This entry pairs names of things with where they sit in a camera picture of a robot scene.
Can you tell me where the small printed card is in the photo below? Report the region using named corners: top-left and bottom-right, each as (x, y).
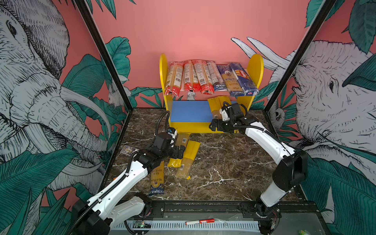
top-left (120, 145), bottom-right (139, 157)

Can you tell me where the black corner post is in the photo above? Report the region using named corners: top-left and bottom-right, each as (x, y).
top-left (74, 0), bottom-right (133, 111)
top-left (264, 0), bottom-right (336, 112)

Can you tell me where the red white marker pen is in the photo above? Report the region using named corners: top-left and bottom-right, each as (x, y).
top-left (185, 218), bottom-right (215, 226)

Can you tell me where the right black corner post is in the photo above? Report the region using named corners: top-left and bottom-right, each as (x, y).
top-left (264, 0), bottom-right (336, 112)

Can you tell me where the dark-blue-top Arbella spaghetti pack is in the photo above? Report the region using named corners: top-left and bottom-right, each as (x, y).
top-left (217, 65), bottom-right (244, 97)

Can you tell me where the left black corner post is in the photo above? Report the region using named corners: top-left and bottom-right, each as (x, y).
top-left (74, 0), bottom-right (133, 111)

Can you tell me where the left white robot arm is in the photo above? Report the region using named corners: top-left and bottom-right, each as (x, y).
top-left (67, 132), bottom-right (178, 235)

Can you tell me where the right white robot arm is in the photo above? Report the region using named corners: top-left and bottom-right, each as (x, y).
top-left (209, 101), bottom-right (308, 218)

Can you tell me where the blue Barilla spaghetti pack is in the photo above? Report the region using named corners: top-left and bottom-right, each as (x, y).
top-left (229, 62), bottom-right (259, 96)

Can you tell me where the perforated metal rail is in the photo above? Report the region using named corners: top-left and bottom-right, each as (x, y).
top-left (127, 220), bottom-right (260, 232)

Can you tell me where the red spaghetti pack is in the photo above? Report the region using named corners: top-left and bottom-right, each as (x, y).
top-left (164, 61), bottom-right (184, 96)
top-left (193, 60), bottom-right (214, 95)
top-left (183, 60), bottom-right (201, 92)

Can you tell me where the small green circuit board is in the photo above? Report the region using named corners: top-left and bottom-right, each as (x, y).
top-left (134, 220), bottom-right (151, 230)

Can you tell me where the brown blue-end spaghetti pack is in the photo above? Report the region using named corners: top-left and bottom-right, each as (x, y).
top-left (149, 161), bottom-right (164, 195)

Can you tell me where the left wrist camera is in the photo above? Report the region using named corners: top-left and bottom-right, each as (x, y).
top-left (168, 127), bottom-right (178, 139)

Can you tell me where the yellow pasta pack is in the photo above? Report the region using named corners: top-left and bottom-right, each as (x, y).
top-left (218, 96), bottom-right (232, 107)
top-left (175, 141), bottom-right (201, 180)
top-left (207, 96), bottom-right (223, 119)
top-left (167, 133), bottom-right (190, 168)

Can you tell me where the clear blue-end spaghetti pack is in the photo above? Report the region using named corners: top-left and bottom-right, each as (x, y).
top-left (206, 61), bottom-right (227, 91)

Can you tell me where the black front frame beam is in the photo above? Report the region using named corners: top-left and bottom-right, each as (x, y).
top-left (85, 200), bottom-right (318, 219)

